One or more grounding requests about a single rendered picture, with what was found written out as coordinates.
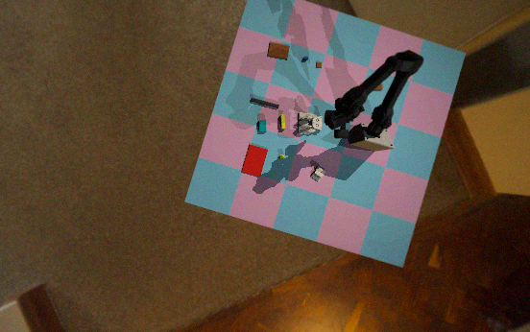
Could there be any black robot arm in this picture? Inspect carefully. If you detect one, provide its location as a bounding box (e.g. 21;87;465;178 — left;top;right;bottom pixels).
325;49;423;138

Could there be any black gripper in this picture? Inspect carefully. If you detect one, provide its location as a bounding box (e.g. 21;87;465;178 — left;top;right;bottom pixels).
334;98;349;138

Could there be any red flat rectangular plate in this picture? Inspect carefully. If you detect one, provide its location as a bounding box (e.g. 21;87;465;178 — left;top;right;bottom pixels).
242;145;268;177

